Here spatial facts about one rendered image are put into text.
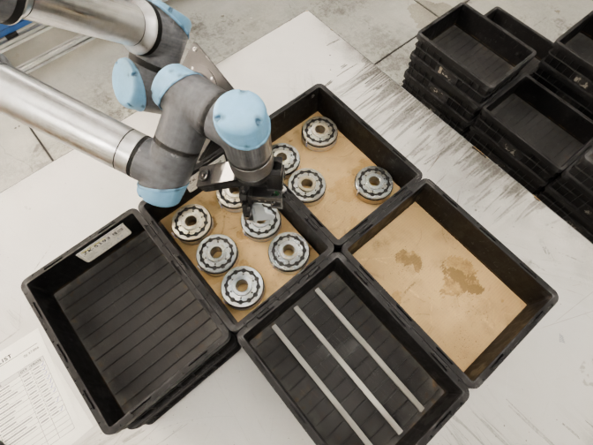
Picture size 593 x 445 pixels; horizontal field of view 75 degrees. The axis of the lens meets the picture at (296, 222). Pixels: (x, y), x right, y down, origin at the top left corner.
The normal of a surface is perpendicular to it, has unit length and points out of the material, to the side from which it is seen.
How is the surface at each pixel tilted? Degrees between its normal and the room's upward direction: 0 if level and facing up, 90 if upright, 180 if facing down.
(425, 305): 0
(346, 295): 0
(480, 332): 0
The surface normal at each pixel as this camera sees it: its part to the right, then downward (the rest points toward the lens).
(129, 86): -0.63, 0.18
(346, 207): 0.00, -0.39
